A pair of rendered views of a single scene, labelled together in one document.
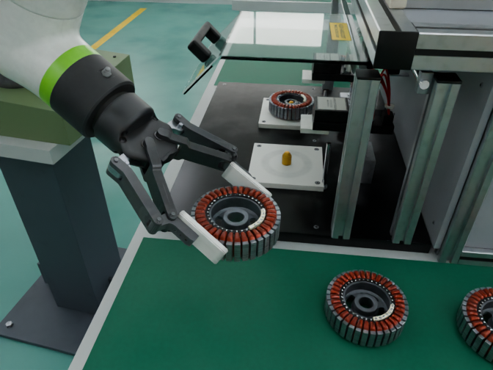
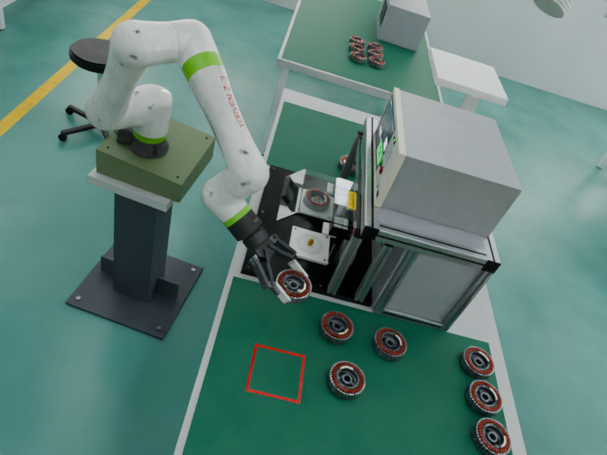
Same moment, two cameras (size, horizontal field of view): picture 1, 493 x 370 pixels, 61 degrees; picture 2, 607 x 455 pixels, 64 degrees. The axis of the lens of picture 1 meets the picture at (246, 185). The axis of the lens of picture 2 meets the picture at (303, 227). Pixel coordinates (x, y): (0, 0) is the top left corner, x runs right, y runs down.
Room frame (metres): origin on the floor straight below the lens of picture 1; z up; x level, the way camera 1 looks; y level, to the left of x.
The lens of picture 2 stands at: (-0.56, 0.29, 2.02)
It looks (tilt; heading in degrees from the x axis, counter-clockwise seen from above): 41 degrees down; 346
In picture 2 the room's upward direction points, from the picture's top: 20 degrees clockwise
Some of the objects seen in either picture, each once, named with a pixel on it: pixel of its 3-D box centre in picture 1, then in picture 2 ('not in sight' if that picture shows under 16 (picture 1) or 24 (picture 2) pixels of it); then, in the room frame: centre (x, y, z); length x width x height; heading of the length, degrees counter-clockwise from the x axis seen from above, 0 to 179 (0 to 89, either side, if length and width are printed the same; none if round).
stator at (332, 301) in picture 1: (364, 305); (336, 327); (0.38, -0.17, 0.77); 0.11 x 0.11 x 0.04
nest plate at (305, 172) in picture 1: (286, 165); (309, 245); (0.73, -0.08, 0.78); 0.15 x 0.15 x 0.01; 83
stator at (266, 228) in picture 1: (235, 221); (293, 286); (0.40, 0.01, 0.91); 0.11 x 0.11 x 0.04
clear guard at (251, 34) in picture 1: (298, 51); (331, 204); (0.67, -0.08, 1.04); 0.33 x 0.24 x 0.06; 83
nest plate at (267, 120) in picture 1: (290, 113); not in sight; (0.97, -0.11, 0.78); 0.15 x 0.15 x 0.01; 83
